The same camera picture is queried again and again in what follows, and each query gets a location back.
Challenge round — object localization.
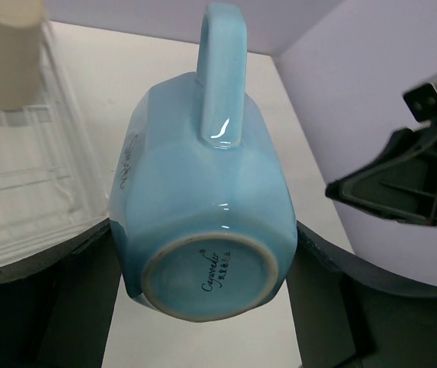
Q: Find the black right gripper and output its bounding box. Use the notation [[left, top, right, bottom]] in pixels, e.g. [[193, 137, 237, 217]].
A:
[[325, 128, 437, 226]]

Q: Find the glossy light blue faceted mug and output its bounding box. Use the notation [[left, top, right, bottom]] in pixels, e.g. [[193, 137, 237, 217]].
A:
[[110, 2, 297, 322]]

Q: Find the beige paper cup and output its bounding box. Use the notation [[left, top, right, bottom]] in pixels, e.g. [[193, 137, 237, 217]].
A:
[[0, 1, 45, 110]]

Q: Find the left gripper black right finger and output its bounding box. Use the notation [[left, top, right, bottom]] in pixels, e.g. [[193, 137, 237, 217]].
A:
[[287, 223, 437, 367]]

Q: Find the white wire dish rack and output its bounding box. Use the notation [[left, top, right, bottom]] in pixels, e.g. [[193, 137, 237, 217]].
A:
[[0, 21, 108, 268]]

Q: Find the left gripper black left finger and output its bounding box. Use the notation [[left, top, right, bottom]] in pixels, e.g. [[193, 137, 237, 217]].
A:
[[0, 220, 120, 367]]

